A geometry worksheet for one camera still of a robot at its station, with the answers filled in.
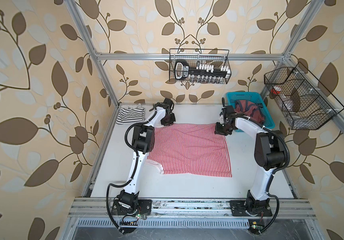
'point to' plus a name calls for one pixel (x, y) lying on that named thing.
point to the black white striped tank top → (128, 115)
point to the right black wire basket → (305, 104)
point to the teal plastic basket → (255, 97)
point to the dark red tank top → (249, 108)
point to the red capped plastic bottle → (276, 89)
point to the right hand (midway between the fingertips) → (217, 133)
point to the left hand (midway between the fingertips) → (173, 121)
